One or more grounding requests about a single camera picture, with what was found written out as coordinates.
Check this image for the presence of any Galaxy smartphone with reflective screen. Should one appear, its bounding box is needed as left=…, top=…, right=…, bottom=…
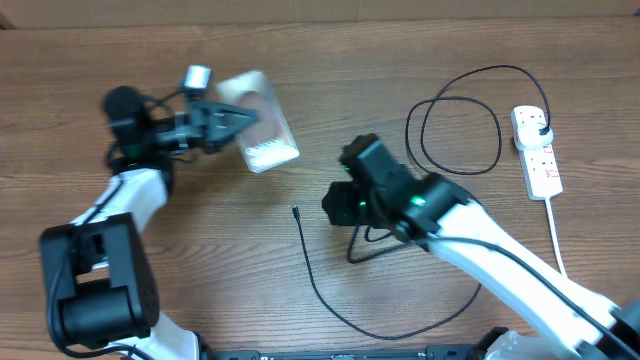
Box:
left=216, top=70, right=300, bottom=173

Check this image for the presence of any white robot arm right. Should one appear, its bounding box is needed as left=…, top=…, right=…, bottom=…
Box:
left=322, top=174, right=639, bottom=359

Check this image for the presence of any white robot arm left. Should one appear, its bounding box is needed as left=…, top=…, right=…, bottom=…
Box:
left=40, top=86, right=259, bottom=359

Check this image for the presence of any white charger plug adapter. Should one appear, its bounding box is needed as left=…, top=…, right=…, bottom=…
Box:
left=514, top=123, right=554, bottom=151

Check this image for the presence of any white power strip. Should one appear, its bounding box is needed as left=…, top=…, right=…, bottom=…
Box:
left=510, top=105, right=563, bottom=201

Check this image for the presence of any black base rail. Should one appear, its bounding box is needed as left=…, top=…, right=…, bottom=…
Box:
left=204, top=344, right=485, bottom=360

